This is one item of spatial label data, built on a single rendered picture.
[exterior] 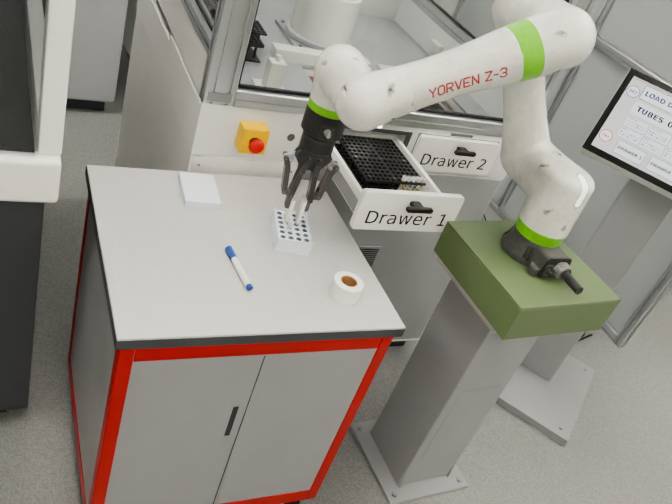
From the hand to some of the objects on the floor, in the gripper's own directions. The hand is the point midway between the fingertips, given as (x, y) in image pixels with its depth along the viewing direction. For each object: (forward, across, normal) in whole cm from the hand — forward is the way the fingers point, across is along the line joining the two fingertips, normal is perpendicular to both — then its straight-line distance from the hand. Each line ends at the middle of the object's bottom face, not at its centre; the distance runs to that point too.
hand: (295, 208), depth 161 cm
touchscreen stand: (+85, +125, +39) cm, 156 cm away
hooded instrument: (+85, -153, +34) cm, 179 cm away
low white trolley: (+85, -11, -4) cm, 86 cm away
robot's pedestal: (+85, +61, -3) cm, 105 cm away
